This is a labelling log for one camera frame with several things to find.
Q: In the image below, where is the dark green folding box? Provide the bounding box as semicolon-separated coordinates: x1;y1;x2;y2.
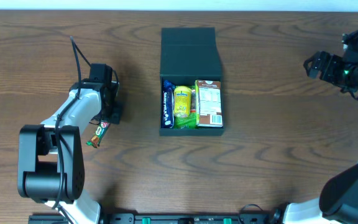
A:
158;27;226;137

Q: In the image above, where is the yellow plastic jar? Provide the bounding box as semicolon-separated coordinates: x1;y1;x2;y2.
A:
173;86;191;118

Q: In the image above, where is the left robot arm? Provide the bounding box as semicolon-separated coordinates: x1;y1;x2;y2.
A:
17;79;119;223

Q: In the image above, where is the purple Dairy Milk bar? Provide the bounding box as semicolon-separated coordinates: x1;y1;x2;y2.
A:
162;86;175;129

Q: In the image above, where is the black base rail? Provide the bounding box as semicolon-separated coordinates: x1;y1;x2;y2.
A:
28;212;284;224

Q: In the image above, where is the green snack bag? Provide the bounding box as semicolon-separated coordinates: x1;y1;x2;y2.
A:
174;86;196;129

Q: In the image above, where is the brown white carton box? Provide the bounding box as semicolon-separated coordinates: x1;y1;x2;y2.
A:
195;80;223;128

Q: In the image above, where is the red KitKat bar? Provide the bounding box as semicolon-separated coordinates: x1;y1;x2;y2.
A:
86;121;110;148

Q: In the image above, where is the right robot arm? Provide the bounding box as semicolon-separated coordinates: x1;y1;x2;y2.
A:
280;51;358;223

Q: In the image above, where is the blue Oreo cookie pack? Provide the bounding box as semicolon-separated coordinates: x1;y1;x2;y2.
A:
163;80;175;92

